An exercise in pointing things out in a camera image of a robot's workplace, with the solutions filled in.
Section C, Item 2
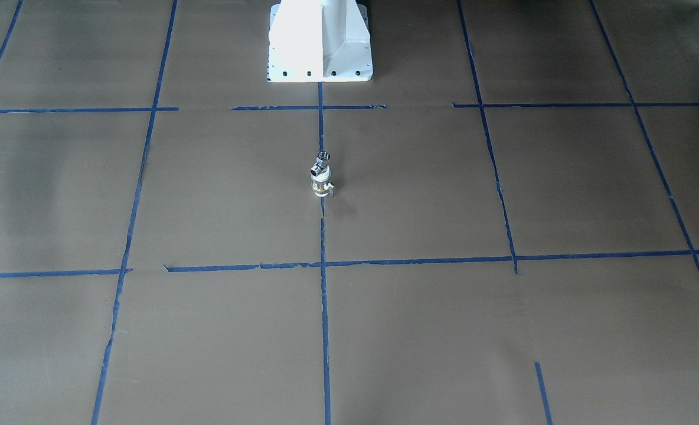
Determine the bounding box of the white pedestal column base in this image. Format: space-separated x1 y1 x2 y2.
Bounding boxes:
266 1 374 83

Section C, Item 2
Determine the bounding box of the chrome pipe fitting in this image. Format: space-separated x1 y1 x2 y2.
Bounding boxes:
309 151 331 179

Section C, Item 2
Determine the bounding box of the white PPR valve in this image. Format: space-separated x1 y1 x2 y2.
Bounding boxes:
310 169 334 197

